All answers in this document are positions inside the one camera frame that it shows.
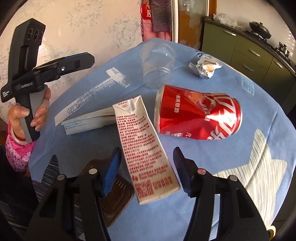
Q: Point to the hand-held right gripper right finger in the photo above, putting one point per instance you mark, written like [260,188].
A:
[182,171]

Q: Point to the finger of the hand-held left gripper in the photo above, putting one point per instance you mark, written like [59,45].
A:
[78,61]

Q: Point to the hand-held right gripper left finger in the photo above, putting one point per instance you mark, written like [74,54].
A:
[112,171]

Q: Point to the white red-printed milk carton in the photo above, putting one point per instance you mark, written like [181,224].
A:
[143,150]

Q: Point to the white tube box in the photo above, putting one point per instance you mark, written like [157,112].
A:
[85,122]

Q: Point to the crushed red soda can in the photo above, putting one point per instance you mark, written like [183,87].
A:
[185,111]

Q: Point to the clear plastic cup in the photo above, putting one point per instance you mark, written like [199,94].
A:
[157,69]

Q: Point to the yellow-rimmed trash bin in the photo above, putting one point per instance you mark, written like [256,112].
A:
[270,231]

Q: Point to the foil wrapper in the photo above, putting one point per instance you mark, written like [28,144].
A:
[205,66]

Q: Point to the person's left forearm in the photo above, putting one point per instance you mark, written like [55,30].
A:
[18,155]

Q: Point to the person's left hand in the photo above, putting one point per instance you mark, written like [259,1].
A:
[17,115]

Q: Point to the brown flat textured object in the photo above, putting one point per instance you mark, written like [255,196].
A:
[120,197]

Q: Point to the red checked apron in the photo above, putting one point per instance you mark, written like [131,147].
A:
[146,30]

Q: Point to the purple checked apron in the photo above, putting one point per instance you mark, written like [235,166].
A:
[161,16]

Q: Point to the blue star printed tablecloth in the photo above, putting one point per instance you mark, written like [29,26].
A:
[259,111]

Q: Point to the person's dark clothing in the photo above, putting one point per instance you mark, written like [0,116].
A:
[13,197]

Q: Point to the glass sliding door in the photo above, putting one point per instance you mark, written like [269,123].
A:
[192,27]

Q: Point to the green base cabinets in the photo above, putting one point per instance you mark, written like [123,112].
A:
[245,62]

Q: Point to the dark kitchen countertop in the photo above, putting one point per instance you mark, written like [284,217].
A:
[245,34]

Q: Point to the crumpled plastic bags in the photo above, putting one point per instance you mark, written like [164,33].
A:
[224,19]

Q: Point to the black gas stove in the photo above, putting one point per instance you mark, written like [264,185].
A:
[275,49]

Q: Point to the small dark pot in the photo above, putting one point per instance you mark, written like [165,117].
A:
[285,52]

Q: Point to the black wok with lid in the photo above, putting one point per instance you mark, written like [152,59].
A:
[260,30]

